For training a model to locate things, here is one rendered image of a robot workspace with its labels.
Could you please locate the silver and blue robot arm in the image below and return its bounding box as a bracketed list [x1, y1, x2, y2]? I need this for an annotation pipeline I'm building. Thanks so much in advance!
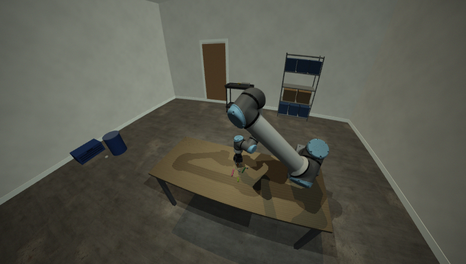
[228, 87, 329, 188]

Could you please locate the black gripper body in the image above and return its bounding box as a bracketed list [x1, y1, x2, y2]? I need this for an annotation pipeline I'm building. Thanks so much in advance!
[234, 153, 243, 163]

